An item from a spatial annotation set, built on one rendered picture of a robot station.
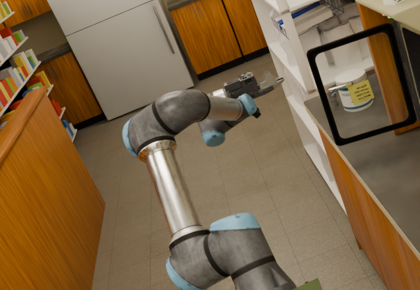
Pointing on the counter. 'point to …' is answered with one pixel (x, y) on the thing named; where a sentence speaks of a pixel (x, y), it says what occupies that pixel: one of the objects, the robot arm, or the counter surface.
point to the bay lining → (413, 49)
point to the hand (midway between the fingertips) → (280, 81)
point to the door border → (397, 72)
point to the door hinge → (407, 67)
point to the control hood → (404, 12)
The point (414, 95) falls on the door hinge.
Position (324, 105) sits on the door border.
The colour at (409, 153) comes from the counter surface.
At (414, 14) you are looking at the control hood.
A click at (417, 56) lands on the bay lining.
